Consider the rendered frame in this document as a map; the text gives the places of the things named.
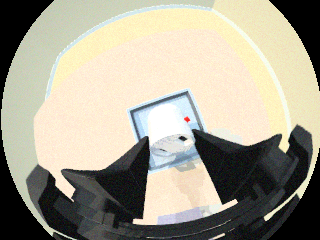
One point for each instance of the white cylinder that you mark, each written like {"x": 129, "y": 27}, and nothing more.
{"x": 168, "y": 131}

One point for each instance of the light blue shallow tray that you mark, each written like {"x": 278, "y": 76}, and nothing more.
{"x": 138, "y": 116}

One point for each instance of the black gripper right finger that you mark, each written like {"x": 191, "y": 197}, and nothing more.
{"x": 230, "y": 164}

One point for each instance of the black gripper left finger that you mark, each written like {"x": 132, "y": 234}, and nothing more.
{"x": 124, "y": 182}

